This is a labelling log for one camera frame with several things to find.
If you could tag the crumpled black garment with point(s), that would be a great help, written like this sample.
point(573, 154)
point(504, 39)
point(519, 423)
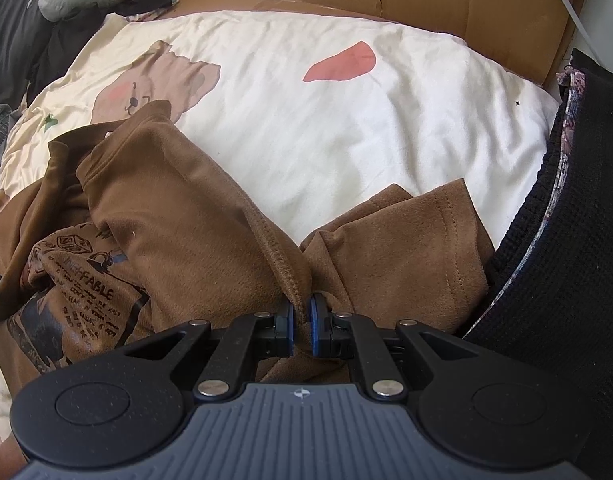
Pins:
point(71, 45)

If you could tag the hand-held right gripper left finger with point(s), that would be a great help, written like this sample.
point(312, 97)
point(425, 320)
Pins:
point(289, 327)

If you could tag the dark grey cloth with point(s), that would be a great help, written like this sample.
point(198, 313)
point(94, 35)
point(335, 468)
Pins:
point(11, 25)

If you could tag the cream bear-print bed sheet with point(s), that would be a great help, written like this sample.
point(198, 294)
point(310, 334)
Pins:
point(336, 125)

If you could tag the folded black knit sweater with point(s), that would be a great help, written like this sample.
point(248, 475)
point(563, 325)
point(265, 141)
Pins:
point(576, 260)

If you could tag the brown printed t-shirt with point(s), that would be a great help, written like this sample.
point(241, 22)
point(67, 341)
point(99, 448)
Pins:
point(176, 220)

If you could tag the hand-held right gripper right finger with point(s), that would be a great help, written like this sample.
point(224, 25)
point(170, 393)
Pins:
point(314, 325)

